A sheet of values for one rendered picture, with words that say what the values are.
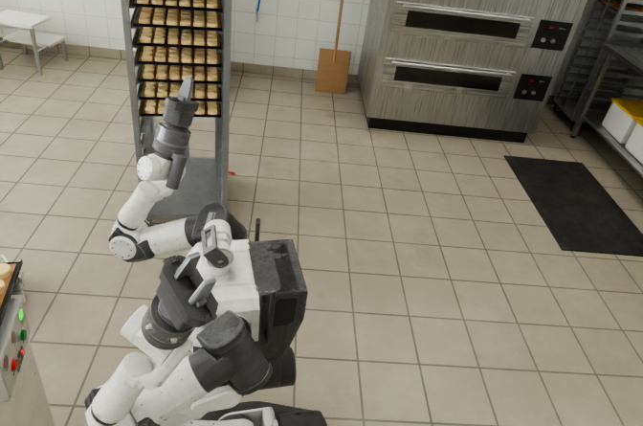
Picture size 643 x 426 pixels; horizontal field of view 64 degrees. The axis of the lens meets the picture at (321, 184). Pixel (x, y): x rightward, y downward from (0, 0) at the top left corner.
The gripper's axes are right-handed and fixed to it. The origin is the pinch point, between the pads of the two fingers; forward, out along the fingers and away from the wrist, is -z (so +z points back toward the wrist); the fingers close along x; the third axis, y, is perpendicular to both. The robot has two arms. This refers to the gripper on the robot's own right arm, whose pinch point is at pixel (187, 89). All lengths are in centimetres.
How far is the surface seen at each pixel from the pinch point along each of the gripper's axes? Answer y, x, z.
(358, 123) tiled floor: -15, -323, 20
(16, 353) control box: 18, 16, 83
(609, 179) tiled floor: -226, -326, -11
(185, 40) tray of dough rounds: 57, -108, -6
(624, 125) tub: -221, -337, -56
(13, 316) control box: 23, 14, 74
